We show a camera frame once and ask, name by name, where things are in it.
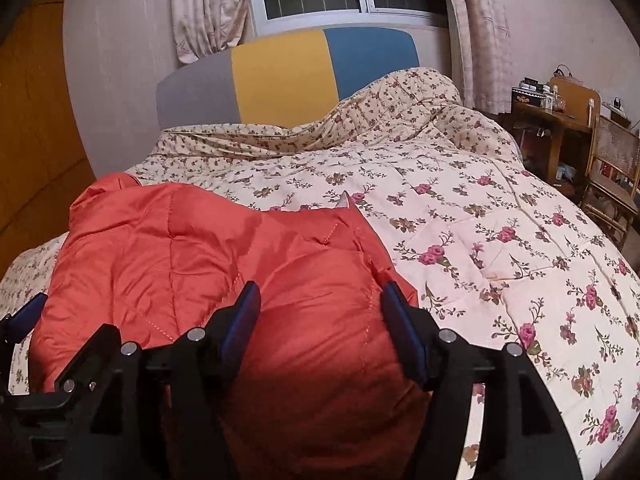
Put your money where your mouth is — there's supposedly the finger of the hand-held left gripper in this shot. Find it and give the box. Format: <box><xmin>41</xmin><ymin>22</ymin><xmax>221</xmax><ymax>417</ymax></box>
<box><xmin>0</xmin><ymin>291</ymin><xmax>50</xmax><ymax>350</ymax></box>
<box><xmin>52</xmin><ymin>323</ymin><xmax>125</xmax><ymax>397</ymax></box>

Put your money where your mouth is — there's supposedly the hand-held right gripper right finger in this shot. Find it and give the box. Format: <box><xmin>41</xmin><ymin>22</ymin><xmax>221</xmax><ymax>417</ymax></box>
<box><xmin>380</xmin><ymin>280</ymin><xmax>585</xmax><ymax>480</ymax></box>

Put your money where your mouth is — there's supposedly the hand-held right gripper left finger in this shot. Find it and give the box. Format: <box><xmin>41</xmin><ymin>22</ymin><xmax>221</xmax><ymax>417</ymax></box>
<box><xmin>62</xmin><ymin>280</ymin><xmax>263</xmax><ymax>480</ymax></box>

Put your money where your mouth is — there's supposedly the orange puffer jacket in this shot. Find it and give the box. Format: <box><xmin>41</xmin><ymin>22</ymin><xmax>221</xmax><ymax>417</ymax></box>
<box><xmin>27</xmin><ymin>172</ymin><xmax>433</xmax><ymax>480</ymax></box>

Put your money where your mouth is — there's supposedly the floral quilt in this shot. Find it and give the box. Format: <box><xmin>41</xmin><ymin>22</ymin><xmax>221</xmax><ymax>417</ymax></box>
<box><xmin>0</xmin><ymin>66</ymin><xmax>640</xmax><ymax>480</ymax></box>

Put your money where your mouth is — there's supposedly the yellow wooden wardrobe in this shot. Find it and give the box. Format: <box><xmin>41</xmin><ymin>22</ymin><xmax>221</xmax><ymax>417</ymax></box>
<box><xmin>0</xmin><ymin>0</ymin><xmax>97</xmax><ymax>273</ymax></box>

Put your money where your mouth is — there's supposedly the grey yellow blue headboard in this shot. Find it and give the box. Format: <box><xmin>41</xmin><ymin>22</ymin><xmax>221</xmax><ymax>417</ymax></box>
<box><xmin>156</xmin><ymin>27</ymin><xmax>421</xmax><ymax>132</ymax></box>

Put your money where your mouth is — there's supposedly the brown wooden desk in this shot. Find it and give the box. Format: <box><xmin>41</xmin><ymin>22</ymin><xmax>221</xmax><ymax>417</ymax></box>
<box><xmin>509</xmin><ymin>97</ymin><xmax>601</xmax><ymax>188</ymax></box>

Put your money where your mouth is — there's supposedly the dark box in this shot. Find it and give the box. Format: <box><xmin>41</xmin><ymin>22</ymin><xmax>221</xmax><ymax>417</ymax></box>
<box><xmin>511</xmin><ymin>86</ymin><xmax>547</xmax><ymax>107</ymax></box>

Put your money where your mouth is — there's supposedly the wooden cane chair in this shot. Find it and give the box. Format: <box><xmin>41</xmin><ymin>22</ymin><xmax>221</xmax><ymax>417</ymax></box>
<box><xmin>579</xmin><ymin>115</ymin><xmax>640</xmax><ymax>252</ymax></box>

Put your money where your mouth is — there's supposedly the brown wooden board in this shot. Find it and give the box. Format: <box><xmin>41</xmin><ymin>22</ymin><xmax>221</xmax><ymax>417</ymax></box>
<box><xmin>549</xmin><ymin>77</ymin><xmax>602</xmax><ymax>122</ymax></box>

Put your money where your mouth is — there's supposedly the patterned beige curtain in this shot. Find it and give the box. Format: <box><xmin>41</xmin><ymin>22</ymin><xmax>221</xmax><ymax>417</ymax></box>
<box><xmin>170</xmin><ymin>0</ymin><xmax>252</xmax><ymax>65</ymax></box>
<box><xmin>439</xmin><ymin>0</ymin><xmax>517</xmax><ymax>117</ymax></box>

